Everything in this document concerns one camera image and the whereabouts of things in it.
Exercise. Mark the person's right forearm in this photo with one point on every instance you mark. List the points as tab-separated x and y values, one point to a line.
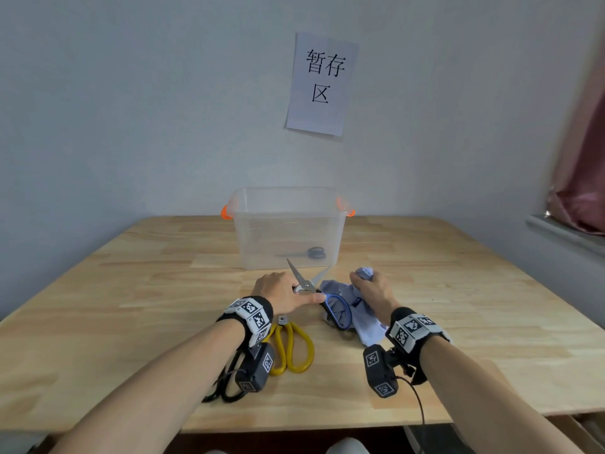
487	406

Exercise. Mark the white paper sign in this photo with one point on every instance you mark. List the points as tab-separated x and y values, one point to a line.
321	85

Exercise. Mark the grey window sill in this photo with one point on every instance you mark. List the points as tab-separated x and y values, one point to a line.
562	234

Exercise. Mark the pink curtain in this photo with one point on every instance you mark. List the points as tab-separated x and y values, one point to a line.
583	170

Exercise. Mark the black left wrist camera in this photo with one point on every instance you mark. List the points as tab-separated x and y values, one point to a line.
257	368

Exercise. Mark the white shoe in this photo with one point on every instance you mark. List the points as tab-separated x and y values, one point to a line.
346	446

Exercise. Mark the left wristband with markers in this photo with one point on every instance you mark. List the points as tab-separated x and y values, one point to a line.
253	319

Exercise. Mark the light blue cloth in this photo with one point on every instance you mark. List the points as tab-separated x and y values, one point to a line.
366	326

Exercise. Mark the person's right hand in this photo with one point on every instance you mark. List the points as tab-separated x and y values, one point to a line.
378	295

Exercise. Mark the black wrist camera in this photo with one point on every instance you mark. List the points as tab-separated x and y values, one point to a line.
379	371
257	368

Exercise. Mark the person's left thumb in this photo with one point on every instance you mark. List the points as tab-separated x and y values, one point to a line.
313	298

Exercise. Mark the right wristband with markers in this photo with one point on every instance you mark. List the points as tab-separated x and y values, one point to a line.
411	333

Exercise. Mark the person's right fingers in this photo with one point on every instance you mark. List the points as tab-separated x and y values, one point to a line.
359	281

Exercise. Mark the wristband with markers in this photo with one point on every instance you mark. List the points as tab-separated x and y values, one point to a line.
253	319
411	333

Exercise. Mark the person's left hand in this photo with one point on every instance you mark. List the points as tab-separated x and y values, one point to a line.
279	290

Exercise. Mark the person's left forearm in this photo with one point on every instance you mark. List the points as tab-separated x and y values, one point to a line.
156	397

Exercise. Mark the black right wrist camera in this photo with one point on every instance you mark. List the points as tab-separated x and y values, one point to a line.
379	371

